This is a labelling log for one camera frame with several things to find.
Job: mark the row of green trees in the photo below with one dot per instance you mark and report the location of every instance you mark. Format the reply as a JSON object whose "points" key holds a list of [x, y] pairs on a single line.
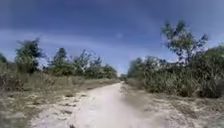
{"points": [[63, 66]]}

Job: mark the pale sandy dirt path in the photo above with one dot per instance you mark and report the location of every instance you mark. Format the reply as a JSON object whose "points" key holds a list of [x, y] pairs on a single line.
{"points": [[108, 110]]}

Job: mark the dense green bushes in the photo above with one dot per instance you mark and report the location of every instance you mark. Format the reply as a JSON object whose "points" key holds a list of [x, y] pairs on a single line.
{"points": [[180, 76]]}

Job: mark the tall thin tree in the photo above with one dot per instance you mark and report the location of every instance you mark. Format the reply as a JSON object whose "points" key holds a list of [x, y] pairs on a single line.
{"points": [[182, 41]]}

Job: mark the dry grass verge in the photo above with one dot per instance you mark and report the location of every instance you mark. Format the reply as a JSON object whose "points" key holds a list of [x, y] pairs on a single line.
{"points": [[186, 110], [23, 100]]}

